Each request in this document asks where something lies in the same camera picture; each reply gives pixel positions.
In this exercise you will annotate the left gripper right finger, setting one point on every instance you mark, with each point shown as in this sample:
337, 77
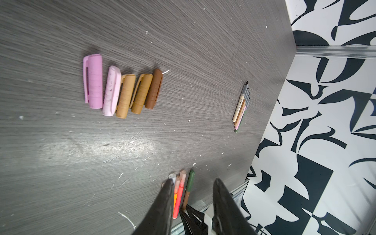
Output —
227, 219

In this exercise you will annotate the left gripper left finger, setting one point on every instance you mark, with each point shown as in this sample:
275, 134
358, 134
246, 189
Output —
159, 218

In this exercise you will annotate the green capped brown pen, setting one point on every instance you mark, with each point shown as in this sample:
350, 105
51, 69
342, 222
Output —
189, 187

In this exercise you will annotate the ochre capped brown pen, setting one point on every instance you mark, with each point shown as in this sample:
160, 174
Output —
241, 109

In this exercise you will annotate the dark brown pen cap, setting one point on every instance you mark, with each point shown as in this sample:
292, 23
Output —
154, 89

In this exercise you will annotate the tan pen cap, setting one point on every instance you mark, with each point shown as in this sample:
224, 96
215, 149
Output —
127, 87

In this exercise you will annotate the light pink pen cap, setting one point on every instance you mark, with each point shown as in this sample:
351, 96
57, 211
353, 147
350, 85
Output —
112, 91

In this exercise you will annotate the orange marker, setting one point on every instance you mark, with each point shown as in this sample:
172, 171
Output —
176, 188

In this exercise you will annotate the blue marker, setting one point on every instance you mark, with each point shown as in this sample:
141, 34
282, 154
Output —
172, 177

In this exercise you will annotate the red marker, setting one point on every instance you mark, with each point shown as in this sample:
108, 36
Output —
178, 195

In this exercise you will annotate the aluminium front rail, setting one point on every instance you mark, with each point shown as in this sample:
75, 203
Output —
237, 195

